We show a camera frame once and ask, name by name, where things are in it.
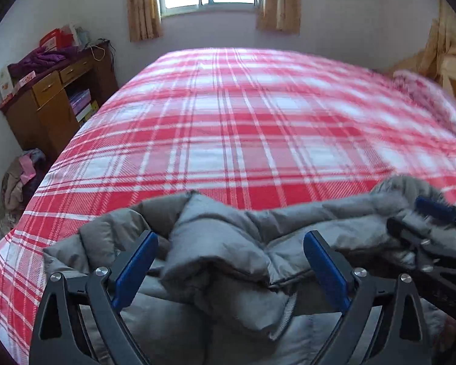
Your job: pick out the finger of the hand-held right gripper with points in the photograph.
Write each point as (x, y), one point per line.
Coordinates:
(421, 235)
(437, 209)

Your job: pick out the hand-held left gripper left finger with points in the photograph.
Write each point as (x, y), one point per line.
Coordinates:
(136, 264)

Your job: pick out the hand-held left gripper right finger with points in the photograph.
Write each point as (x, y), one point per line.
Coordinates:
(326, 270)

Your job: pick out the grey puffer jacket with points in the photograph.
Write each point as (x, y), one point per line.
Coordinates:
(228, 243)

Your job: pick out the pile of clothes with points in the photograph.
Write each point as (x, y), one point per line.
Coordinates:
(19, 186)

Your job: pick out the pink patterned pillow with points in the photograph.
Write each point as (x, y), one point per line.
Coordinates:
(429, 99)

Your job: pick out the long yellow curtain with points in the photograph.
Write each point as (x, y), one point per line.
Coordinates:
(448, 42)

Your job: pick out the stack of books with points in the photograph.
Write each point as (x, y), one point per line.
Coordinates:
(81, 104)

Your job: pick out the brown wooden desk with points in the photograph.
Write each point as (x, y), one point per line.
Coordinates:
(45, 121)

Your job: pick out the bed with red plaid sheet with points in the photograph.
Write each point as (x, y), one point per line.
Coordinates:
(231, 121)

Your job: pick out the wooden desk drawer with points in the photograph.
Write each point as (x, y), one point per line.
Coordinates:
(47, 88)
(76, 70)

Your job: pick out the pink flat box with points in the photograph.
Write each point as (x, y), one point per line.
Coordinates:
(24, 80)

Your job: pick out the white printed box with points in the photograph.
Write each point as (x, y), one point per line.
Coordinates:
(5, 81)

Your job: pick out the purple jacket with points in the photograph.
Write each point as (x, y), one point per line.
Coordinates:
(40, 61)

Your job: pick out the pale plastic bag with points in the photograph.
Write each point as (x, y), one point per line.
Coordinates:
(81, 37)

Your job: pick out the red box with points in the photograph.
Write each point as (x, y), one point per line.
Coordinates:
(50, 40)

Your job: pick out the yellow patterned curtain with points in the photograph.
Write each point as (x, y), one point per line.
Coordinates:
(279, 0)
(144, 3)

